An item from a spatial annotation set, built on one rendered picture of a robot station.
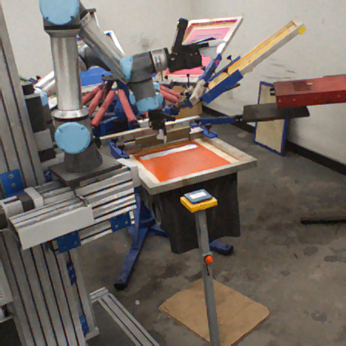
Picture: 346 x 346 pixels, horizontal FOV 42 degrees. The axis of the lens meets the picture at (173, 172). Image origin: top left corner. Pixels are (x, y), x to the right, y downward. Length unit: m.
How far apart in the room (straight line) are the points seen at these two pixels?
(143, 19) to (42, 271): 5.36
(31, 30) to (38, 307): 5.02
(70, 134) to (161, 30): 5.58
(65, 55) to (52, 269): 0.95
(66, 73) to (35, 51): 5.16
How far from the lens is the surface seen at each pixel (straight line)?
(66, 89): 1.55
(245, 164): 2.35
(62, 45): 1.54
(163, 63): 1.56
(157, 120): 2.71
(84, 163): 1.73
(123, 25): 6.89
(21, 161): 1.86
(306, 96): 3.20
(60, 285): 2.11
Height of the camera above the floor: 1.84
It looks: 21 degrees down
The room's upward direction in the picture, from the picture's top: 8 degrees counter-clockwise
